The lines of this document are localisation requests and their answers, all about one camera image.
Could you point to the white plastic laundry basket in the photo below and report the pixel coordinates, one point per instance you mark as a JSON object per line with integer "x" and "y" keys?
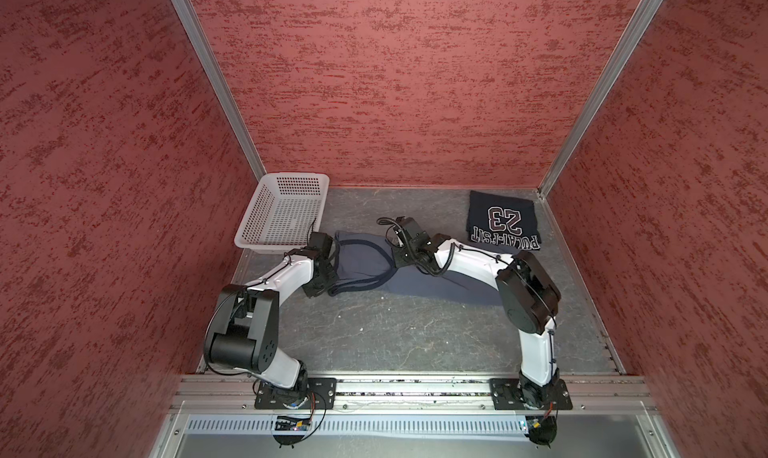
{"x": 284, "y": 210}

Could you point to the aluminium corner post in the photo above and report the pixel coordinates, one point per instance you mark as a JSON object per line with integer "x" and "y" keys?
{"x": 631, "y": 36}
{"x": 206, "y": 56}

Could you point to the circuit board with wires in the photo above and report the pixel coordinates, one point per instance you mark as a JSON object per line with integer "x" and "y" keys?
{"x": 542, "y": 430}
{"x": 289, "y": 431}

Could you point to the slotted white cable duct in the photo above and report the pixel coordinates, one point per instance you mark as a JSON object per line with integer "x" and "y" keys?
{"x": 505, "y": 427}

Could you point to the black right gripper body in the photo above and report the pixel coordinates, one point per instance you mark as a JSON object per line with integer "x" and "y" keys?
{"x": 404, "y": 256}

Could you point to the left circuit board with wires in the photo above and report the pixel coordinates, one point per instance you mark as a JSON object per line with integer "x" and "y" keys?
{"x": 289, "y": 431}

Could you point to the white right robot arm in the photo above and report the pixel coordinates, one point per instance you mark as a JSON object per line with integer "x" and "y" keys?
{"x": 528, "y": 296}

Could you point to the aluminium front rail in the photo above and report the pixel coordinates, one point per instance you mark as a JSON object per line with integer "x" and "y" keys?
{"x": 429, "y": 393}

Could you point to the grey-blue tank top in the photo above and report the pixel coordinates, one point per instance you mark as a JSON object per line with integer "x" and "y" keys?
{"x": 366, "y": 262}

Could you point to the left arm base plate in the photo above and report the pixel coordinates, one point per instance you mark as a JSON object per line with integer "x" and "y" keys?
{"x": 313, "y": 393}

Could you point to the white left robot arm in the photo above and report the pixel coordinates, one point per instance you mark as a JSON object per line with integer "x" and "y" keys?
{"x": 242, "y": 336}

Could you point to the right circuit board with wires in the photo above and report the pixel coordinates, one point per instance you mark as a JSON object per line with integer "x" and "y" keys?
{"x": 542, "y": 430}

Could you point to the aluminium corner post right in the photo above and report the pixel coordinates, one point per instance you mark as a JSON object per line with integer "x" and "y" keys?
{"x": 631, "y": 36}

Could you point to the navy tank top red trim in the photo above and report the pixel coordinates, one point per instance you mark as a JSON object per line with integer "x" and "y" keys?
{"x": 503, "y": 224}

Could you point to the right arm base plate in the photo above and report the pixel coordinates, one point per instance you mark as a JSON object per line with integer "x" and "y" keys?
{"x": 515, "y": 394}

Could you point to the aluminium corner post left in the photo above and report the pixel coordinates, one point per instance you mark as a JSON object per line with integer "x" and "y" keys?
{"x": 206, "y": 56}

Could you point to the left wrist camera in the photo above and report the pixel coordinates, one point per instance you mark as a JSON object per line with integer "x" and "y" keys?
{"x": 320, "y": 246}

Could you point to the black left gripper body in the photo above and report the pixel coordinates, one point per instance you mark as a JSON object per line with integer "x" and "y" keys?
{"x": 321, "y": 282}

